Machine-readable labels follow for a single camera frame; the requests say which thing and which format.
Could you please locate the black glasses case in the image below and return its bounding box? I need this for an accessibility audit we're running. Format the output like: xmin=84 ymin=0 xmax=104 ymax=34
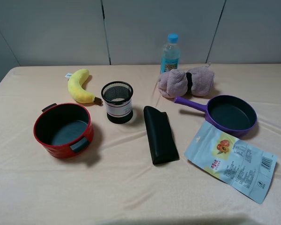
xmin=143 ymin=106 xmax=179 ymax=165

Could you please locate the black mesh pen holder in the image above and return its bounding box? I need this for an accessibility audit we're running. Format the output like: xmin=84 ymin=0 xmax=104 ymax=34
xmin=101 ymin=81 xmax=133 ymax=124

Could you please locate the purple frying pan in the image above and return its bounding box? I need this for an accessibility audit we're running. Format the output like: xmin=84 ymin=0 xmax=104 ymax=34
xmin=174 ymin=95 xmax=258 ymax=138

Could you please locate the light blue snack pouch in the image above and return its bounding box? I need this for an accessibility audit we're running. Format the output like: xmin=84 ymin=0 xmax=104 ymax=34
xmin=185 ymin=121 xmax=277 ymax=204

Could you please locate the clear water bottle blue cap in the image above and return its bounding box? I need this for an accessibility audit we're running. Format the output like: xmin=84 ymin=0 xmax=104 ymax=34
xmin=160 ymin=33 xmax=181 ymax=73

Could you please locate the red pot with black handles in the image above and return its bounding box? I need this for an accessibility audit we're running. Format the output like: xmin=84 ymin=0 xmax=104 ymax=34
xmin=33 ymin=103 xmax=94 ymax=158

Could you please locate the yellow plush banana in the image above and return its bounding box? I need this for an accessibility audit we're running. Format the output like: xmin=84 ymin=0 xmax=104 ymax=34
xmin=67 ymin=68 xmax=103 ymax=105

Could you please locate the pink rolled towel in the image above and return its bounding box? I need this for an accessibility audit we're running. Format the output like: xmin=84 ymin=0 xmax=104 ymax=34
xmin=157 ymin=66 xmax=215 ymax=98

